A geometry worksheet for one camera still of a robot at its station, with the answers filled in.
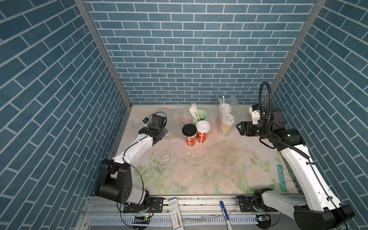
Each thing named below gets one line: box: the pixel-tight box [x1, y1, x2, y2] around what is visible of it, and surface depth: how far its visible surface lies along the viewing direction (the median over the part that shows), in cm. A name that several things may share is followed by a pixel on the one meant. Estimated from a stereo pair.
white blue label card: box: [167, 196, 185, 230], surface depth 71 cm
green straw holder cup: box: [191, 109, 208, 126], surface depth 99 cm
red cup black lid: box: [181, 123, 198, 148], surface depth 86 cm
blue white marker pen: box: [219, 200, 233, 230], surface depth 71 cm
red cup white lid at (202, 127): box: [195, 120, 211, 144], surface depth 88 cm
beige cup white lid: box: [218, 113, 236, 138], surface depth 91 cm
